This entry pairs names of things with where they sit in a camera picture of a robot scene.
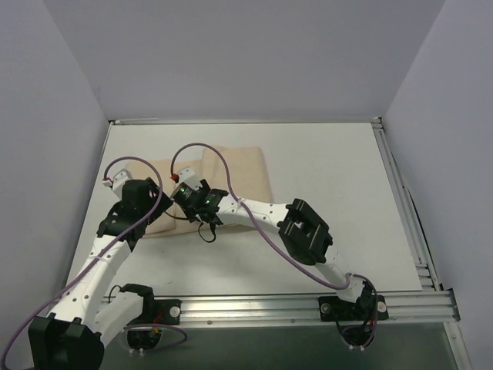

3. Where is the beige cloth wrap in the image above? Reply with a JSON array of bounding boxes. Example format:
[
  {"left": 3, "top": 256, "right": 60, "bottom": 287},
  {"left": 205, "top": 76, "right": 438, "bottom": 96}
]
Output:
[{"left": 144, "top": 146, "right": 273, "bottom": 238}]

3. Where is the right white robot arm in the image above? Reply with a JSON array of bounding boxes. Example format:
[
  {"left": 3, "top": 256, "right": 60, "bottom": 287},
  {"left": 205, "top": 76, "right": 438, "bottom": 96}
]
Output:
[{"left": 172, "top": 180, "right": 377, "bottom": 321}]

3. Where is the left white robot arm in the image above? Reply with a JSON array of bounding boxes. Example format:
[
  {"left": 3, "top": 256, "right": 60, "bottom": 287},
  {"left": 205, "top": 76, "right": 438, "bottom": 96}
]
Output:
[{"left": 28, "top": 178, "right": 172, "bottom": 369}]

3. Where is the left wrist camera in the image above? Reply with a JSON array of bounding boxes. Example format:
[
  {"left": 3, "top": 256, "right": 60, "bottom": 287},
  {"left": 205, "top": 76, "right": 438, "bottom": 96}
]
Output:
[{"left": 102, "top": 169, "right": 132, "bottom": 193}]

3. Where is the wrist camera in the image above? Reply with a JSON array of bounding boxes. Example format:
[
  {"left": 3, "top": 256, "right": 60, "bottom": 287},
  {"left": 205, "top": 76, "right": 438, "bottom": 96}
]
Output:
[
  {"left": 171, "top": 166, "right": 200, "bottom": 188},
  {"left": 102, "top": 169, "right": 132, "bottom": 193}
]

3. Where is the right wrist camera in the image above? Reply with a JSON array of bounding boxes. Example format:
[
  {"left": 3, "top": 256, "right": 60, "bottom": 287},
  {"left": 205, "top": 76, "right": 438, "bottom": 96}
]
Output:
[{"left": 171, "top": 166, "right": 200, "bottom": 188}]

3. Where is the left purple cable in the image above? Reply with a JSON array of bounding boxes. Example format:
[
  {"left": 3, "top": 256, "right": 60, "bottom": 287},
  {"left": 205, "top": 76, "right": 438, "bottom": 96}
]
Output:
[{"left": 0, "top": 155, "right": 189, "bottom": 363}]

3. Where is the purple cable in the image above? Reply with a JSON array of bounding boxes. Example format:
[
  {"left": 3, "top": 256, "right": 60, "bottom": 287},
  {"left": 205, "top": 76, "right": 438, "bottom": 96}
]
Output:
[
  {"left": 0, "top": 155, "right": 189, "bottom": 363},
  {"left": 171, "top": 143, "right": 375, "bottom": 350}
]

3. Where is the back aluminium rail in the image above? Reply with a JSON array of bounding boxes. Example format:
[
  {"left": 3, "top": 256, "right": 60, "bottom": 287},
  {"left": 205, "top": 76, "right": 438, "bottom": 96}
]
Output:
[{"left": 111, "top": 118, "right": 159, "bottom": 126}]

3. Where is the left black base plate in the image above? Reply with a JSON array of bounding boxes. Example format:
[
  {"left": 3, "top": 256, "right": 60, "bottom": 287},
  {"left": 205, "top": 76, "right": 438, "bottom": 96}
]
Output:
[{"left": 153, "top": 299, "right": 182, "bottom": 325}]

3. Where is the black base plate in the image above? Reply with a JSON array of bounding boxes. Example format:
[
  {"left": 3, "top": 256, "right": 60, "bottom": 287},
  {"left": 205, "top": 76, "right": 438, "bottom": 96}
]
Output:
[
  {"left": 317, "top": 295, "right": 375, "bottom": 322},
  {"left": 153, "top": 299, "right": 182, "bottom": 325}
]

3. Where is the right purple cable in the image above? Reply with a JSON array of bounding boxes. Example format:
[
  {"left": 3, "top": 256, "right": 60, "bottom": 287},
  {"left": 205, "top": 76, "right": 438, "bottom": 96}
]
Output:
[{"left": 171, "top": 143, "right": 375, "bottom": 350}]

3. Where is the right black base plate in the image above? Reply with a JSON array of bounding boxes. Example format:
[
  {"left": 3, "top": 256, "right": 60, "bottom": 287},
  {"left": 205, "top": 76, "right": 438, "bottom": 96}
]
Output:
[{"left": 317, "top": 295, "right": 375, "bottom": 322}]

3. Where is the front aluminium rail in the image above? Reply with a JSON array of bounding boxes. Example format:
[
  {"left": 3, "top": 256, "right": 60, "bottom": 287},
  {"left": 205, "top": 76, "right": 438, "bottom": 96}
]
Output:
[{"left": 178, "top": 290, "right": 460, "bottom": 329}]

